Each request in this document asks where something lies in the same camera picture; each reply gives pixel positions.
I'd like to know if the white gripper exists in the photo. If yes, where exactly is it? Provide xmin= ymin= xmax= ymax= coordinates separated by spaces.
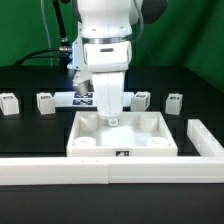
xmin=84 ymin=41 xmax=130 ymax=127

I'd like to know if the white square tabletop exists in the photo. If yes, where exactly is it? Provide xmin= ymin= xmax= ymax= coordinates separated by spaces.
xmin=66 ymin=111 xmax=178 ymax=157

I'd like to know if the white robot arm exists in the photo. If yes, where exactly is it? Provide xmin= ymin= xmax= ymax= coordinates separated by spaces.
xmin=68 ymin=0 xmax=168 ymax=126

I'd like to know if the white U-shaped obstacle fence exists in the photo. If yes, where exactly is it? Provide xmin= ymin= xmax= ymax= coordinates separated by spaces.
xmin=0 ymin=119 xmax=224 ymax=186

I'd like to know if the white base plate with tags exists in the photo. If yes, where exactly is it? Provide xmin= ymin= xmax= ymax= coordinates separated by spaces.
xmin=53 ymin=91 xmax=135 ymax=109

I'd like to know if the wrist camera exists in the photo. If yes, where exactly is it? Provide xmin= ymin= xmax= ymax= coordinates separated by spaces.
xmin=73 ymin=71 xmax=88 ymax=95

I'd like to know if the black cable with connector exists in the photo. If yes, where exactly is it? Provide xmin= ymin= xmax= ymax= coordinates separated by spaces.
xmin=13 ymin=0 xmax=74 ymax=67

